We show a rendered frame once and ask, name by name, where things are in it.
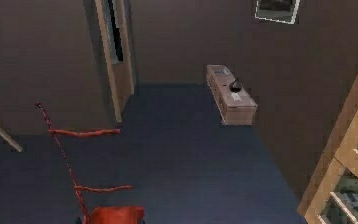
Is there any grey newspaper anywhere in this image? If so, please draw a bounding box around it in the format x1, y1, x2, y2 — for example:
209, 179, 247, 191
214, 66, 232, 77

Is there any white framed picture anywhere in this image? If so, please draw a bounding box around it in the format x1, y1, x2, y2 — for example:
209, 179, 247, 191
254, 0, 301, 25

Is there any wooden framed window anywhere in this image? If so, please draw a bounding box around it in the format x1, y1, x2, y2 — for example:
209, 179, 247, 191
297, 46, 358, 224

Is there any light wooden bar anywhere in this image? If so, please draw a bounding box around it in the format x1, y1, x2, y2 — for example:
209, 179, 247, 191
0, 116, 24, 153

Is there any light wooden dresser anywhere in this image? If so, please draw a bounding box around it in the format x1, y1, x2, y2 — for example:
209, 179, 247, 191
205, 64, 258, 127

